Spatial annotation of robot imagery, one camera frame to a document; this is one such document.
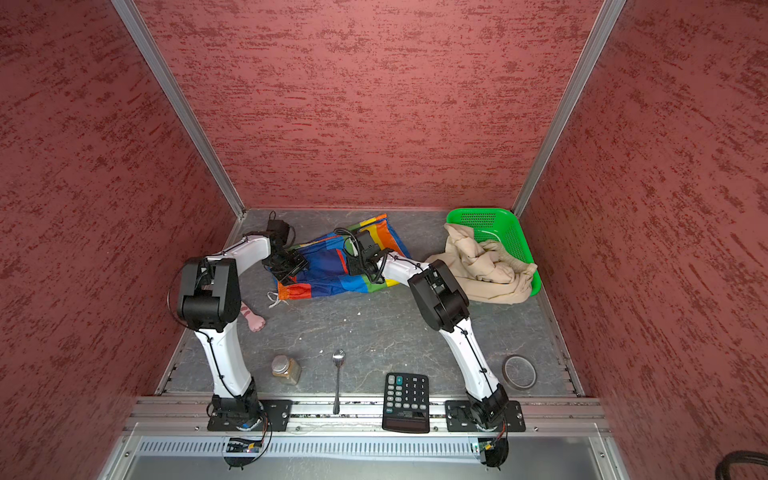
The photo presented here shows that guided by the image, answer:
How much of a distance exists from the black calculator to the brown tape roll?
0.23 m

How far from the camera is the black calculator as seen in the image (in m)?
0.72

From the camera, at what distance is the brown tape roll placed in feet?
2.65

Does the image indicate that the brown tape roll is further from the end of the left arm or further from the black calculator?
the end of the left arm
